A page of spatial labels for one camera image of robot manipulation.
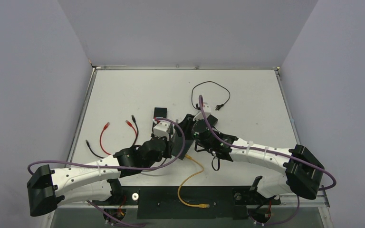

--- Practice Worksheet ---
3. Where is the black short cable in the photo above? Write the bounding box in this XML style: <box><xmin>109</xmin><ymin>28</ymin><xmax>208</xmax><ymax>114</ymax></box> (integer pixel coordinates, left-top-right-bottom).
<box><xmin>85</xmin><ymin>140</ymin><xmax>105</xmax><ymax>160</ymax></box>

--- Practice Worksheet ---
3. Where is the black mounting base plate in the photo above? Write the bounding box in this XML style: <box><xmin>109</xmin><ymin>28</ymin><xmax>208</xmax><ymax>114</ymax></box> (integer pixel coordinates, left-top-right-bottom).
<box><xmin>94</xmin><ymin>186</ymin><xmax>281</xmax><ymax>220</ymax></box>

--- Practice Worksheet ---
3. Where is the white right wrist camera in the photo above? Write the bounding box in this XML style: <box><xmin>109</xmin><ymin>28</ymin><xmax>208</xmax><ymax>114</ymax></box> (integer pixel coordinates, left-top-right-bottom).
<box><xmin>193</xmin><ymin>102</ymin><xmax>211</xmax><ymax>121</ymax></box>

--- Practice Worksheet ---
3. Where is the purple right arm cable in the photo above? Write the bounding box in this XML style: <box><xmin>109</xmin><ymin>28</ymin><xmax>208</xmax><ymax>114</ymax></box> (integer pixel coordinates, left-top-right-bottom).
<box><xmin>198</xmin><ymin>95</ymin><xmax>337</xmax><ymax>191</ymax></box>

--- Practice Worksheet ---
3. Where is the red orange ethernet cable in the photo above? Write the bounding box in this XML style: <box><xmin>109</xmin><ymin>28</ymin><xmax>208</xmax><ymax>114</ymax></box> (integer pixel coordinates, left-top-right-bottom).
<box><xmin>99</xmin><ymin>119</ymin><xmax>138</xmax><ymax>156</ymax></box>

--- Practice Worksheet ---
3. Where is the large black network switch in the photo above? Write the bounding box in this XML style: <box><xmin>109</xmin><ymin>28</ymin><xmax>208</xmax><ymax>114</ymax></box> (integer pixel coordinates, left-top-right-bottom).
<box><xmin>171</xmin><ymin>127</ymin><xmax>194</xmax><ymax>160</ymax></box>

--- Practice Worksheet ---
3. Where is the small black labelled switch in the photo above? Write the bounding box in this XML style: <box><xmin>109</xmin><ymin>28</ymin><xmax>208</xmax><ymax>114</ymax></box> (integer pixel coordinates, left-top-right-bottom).
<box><xmin>154</xmin><ymin>107</ymin><xmax>167</xmax><ymax>119</ymax></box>

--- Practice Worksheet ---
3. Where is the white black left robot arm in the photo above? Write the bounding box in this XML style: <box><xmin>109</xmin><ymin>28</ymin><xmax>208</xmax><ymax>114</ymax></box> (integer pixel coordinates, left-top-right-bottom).
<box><xmin>27</xmin><ymin>136</ymin><xmax>173</xmax><ymax>217</ymax></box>

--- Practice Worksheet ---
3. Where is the black ethernet cable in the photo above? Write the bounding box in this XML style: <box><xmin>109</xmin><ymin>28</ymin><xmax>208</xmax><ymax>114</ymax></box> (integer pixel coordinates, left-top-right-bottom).
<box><xmin>131</xmin><ymin>115</ymin><xmax>140</xmax><ymax>149</ymax></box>

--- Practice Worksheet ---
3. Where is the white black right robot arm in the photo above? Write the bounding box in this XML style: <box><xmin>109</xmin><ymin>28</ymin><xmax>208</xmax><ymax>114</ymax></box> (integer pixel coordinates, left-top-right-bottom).
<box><xmin>178</xmin><ymin>114</ymin><xmax>324</xmax><ymax>203</ymax></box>

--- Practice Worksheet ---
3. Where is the black adapter mains cord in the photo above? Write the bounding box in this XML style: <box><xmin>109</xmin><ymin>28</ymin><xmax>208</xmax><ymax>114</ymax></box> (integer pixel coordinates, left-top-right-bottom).
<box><xmin>191</xmin><ymin>81</ymin><xmax>231</xmax><ymax>112</ymax></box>

